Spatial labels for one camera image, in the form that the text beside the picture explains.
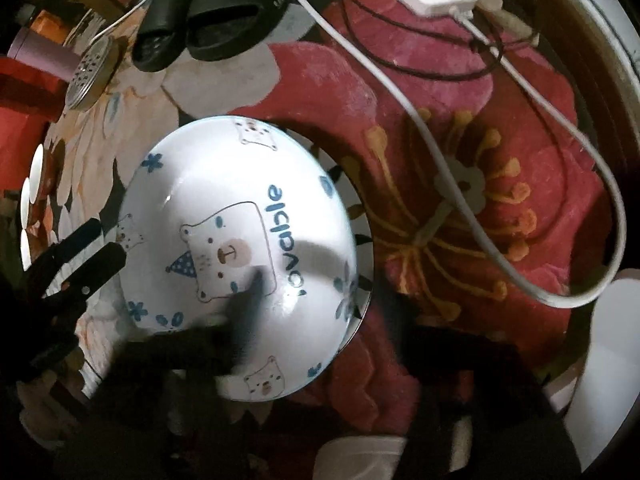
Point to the pink tumbler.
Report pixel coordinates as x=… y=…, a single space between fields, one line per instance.
x=40 y=50

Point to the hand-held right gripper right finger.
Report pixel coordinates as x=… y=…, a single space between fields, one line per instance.
x=450 y=370

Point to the red cushion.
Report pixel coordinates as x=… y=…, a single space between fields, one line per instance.
x=20 y=135

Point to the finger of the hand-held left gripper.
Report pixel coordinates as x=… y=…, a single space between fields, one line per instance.
x=70 y=247
x=90 y=275

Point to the white bear print plate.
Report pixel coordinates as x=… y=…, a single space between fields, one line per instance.
x=225 y=200

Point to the red cylinder can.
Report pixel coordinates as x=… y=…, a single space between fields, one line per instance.
x=25 y=80

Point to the round perforated metal lid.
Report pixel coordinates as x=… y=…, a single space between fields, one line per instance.
x=90 y=72

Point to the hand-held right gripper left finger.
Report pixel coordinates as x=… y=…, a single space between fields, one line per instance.
x=240 y=330

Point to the white leaf pattern plate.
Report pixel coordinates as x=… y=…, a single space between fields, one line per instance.
x=364 y=280

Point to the white frame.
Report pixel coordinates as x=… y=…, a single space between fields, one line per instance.
x=615 y=20

